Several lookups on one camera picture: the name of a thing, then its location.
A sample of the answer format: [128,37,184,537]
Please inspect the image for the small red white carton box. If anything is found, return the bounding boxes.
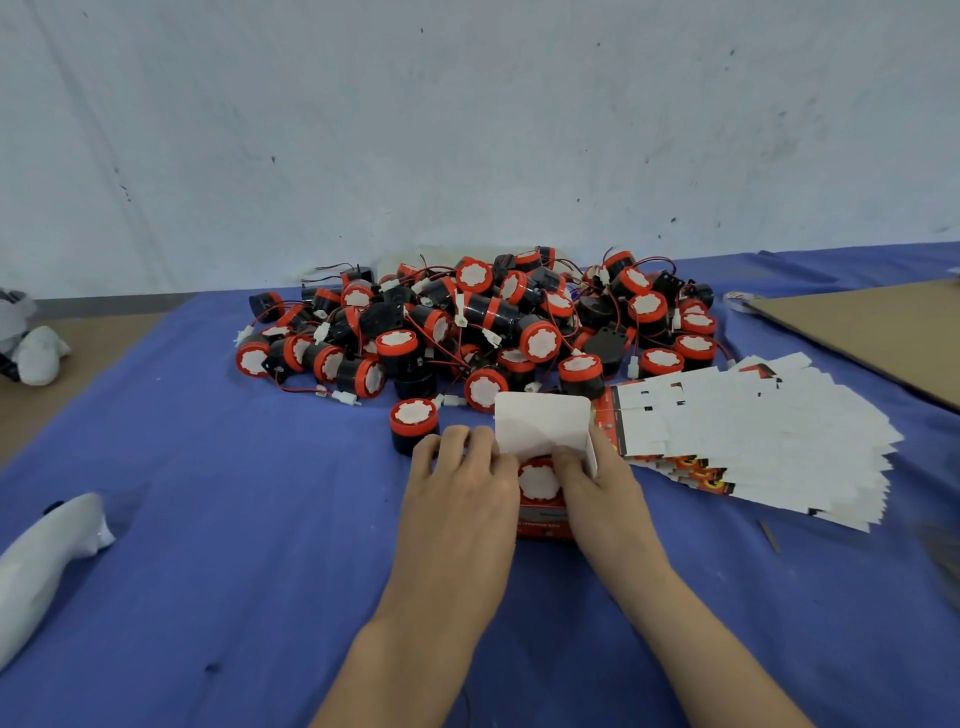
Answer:
[494,390,601,543]

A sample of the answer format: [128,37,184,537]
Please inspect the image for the boxed red black buzzer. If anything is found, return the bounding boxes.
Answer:
[519,457,565,508]

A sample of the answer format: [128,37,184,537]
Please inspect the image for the person's right forearm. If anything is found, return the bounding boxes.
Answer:
[609,566,816,728]

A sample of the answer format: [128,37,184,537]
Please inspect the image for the brown cardboard sheet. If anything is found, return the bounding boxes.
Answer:
[738,279,960,413]

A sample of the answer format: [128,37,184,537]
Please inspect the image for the person's left hand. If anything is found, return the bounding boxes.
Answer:
[378,425,521,633]

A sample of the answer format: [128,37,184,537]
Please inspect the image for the white plastic wrapped object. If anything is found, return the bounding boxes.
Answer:
[0,492,118,673]

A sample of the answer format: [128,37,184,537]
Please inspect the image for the person's left forearm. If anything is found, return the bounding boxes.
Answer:
[311,609,483,728]

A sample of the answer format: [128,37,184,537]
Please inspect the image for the pile of red black buzzers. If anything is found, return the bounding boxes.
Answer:
[234,245,741,458]

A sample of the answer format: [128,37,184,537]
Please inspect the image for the white grey crumpled bag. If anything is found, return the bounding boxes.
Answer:
[0,288,73,388]

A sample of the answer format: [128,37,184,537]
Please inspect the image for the person's right hand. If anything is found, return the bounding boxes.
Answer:
[551,427,673,603]

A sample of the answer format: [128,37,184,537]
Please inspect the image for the blue table cloth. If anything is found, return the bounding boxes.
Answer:
[0,241,960,728]

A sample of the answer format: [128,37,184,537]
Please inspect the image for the stack of flat white cartons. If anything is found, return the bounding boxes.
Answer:
[591,352,906,534]

